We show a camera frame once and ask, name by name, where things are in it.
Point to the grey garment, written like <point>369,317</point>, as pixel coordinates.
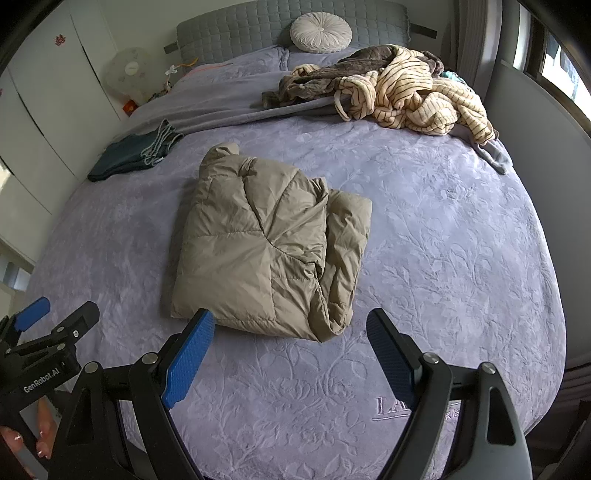
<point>496,154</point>

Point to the grey quilted headboard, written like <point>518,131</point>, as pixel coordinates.
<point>231,37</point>

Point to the dark teal folded garment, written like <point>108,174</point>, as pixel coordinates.
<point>131,152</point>

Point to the person's left hand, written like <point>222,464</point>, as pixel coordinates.
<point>46,434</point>

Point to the cream striped fleece robe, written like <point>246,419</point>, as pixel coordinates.
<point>415,92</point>

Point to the round white cushion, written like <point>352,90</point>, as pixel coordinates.
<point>321,31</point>

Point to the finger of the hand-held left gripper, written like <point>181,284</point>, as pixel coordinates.
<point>78,323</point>
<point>30,311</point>

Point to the window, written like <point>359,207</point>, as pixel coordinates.
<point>558,55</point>

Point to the small red box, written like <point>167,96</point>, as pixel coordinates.
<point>130,107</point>

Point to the white electric fan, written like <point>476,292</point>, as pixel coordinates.
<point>129,71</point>

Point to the plain lilac bed sheet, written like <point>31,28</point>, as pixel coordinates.
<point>221,92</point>

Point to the brown fuzzy garment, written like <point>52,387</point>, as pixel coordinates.
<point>304,87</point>

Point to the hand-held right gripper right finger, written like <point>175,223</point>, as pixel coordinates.
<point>390,355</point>

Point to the beige puffer jacket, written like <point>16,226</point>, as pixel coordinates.
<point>258,244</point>

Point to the small teal cloth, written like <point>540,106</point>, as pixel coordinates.
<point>451,76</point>

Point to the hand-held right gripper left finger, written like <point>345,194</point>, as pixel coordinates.
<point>187,364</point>

